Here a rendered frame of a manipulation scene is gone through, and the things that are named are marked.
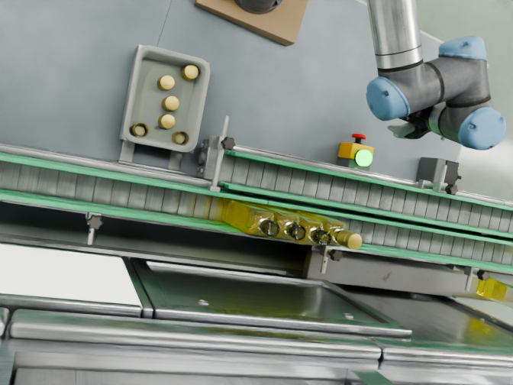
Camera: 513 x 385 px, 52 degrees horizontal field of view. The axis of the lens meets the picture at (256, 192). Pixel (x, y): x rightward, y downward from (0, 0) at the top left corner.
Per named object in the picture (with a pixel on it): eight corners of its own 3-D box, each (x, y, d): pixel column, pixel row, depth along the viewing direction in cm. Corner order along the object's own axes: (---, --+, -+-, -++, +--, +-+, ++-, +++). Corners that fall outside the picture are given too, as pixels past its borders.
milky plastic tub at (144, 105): (117, 139, 129) (121, 140, 121) (134, 47, 128) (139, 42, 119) (187, 153, 135) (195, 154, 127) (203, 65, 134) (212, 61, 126)
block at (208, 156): (193, 176, 130) (200, 178, 123) (200, 137, 129) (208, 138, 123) (207, 178, 131) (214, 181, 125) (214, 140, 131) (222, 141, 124)
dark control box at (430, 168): (414, 182, 160) (432, 185, 152) (419, 156, 159) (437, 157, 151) (436, 186, 162) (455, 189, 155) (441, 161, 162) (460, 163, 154)
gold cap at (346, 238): (352, 245, 112) (362, 250, 108) (337, 247, 111) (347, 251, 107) (351, 228, 112) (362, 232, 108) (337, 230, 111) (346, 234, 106)
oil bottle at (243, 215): (220, 219, 127) (249, 237, 107) (224, 196, 126) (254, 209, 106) (242, 222, 129) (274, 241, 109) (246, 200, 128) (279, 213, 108)
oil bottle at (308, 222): (264, 227, 131) (300, 245, 111) (269, 205, 130) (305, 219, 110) (285, 231, 133) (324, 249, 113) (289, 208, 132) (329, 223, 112)
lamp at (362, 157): (352, 164, 143) (358, 165, 141) (356, 147, 143) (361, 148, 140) (366, 167, 145) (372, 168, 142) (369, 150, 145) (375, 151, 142)
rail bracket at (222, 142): (198, 186, 124) (213, 192, 112) (212, 114, 123) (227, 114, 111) (211, 188, 125) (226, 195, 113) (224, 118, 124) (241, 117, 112)
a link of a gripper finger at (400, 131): (377, 127, 125) (400, 111, 117) (398, 135, 127) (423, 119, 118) (375, 139, 124) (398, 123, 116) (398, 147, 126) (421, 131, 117)
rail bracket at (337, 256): (301, 263, 136) (325, 277, 123) (307, 237, 136) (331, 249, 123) (315, 265, 137) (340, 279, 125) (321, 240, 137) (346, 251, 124)
